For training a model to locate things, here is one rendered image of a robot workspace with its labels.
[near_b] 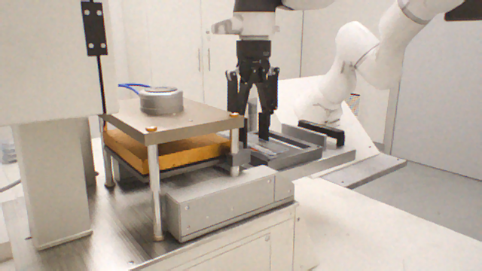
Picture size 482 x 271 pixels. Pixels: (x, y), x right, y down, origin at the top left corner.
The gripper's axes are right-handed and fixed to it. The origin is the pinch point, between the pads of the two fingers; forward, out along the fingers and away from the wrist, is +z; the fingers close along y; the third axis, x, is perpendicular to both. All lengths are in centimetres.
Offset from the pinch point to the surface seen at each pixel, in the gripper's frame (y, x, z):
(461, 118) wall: 283, 71, 54
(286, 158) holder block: 1.1, -10.2, 3.8
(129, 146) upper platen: -29.4, -2.9, -3.0
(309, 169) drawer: 7.4, -11.1, 7.6
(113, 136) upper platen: -29.8, 4.6, -3.0
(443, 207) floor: 210, 43, 104
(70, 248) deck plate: -41.2, -7.5, 9.8
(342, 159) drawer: 18.5, -11.1, 7.8
